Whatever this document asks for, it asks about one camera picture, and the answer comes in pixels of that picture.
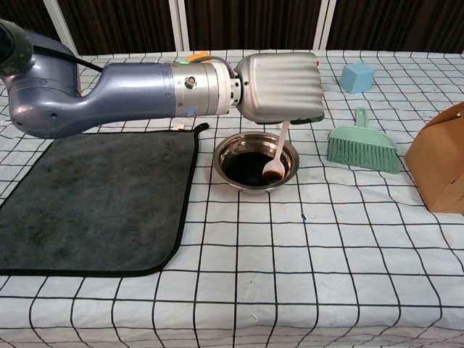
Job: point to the dark folding screen white frame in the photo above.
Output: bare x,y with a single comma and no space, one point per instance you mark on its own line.
250,21

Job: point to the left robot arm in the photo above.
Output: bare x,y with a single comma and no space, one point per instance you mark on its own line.
127,94

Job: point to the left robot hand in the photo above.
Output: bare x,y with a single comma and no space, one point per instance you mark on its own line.
282,88

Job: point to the yellow rubber chicken toy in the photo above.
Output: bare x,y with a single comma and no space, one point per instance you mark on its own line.
197,57

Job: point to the green hand brush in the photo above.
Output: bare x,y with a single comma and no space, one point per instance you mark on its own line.
362,150

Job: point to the white checkered tablecloth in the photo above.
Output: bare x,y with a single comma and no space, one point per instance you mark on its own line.
290,272

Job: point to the metal bowl with dark liquid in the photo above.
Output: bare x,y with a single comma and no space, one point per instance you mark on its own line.
250,174

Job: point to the white plastic spoon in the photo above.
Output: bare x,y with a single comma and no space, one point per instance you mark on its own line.
279,148

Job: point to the brown paper box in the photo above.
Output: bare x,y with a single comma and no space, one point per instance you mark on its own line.
440,163

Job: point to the dark grey towel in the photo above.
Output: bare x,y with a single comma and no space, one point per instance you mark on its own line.
98,203

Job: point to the light blue cube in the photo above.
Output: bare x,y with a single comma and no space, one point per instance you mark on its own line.
357,78

